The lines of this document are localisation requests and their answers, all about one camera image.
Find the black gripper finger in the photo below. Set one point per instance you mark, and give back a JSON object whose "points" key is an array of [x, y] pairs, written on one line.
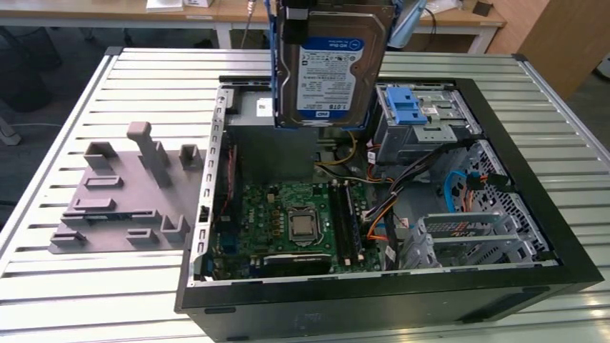
{"points": [[295, 28]]}

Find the hard disk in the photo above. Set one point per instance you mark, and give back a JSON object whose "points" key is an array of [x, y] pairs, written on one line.
{"points": [[334, 71]]}

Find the metal disk bay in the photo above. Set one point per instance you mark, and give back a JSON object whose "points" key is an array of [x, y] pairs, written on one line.
{"points": [[419, 250]]}

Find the small white box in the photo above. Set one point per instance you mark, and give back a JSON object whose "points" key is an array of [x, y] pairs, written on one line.
{"points": [[198, 3]]}

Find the large white box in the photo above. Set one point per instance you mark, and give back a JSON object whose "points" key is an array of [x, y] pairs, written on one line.
{"points": [[164, 5]]}

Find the blue drive latch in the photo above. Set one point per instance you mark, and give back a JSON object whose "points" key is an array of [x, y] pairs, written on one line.
{"points": [[402, 107]]}

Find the grey power supply unit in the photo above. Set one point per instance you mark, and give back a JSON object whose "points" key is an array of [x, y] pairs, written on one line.
{"points": [[271, 157]]}

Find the wooden desk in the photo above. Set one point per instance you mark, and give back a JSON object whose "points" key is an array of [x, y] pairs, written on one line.
{"points": [[119, 14]]}

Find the small black box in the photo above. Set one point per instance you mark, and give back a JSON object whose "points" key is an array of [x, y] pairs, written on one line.
{"points": [[483, 9]]}

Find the metal optical drive cage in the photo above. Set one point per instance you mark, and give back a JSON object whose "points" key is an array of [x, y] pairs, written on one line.
{"points": [[429, 135]]}

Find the green motherboard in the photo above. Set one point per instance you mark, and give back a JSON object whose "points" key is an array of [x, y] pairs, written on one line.
{"points": [[267, 221]]}

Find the black RAM slot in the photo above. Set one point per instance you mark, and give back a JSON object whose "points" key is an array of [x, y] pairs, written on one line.
{"points": [[339, 221]]}

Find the RAM stick with chips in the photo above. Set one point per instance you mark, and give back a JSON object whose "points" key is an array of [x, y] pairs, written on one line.
{"points": [[354, 221]]}

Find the silver CPU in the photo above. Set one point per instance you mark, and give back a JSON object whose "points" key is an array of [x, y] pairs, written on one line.
{"points": [[303, 227]]}

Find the wooden cabinet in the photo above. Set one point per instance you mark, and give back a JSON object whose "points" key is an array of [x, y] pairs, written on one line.
{"points": [[562, 43]]}

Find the black office chair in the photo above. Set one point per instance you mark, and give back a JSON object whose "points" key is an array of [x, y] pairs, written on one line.
{"points": [[28, 71]]}

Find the grey parts rack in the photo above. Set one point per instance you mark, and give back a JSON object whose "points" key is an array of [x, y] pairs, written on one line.
{"points": [[128, 200]]}

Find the black graphics card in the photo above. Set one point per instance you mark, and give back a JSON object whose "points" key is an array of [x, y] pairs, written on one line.
{"points": [[295, 264]]}

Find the white furniture foot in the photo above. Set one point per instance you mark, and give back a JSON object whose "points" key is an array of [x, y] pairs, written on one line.
{"points": [[9, 135]]}

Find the black PC case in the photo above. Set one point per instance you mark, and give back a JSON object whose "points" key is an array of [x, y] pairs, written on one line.
{"points": [[334, 311]]}

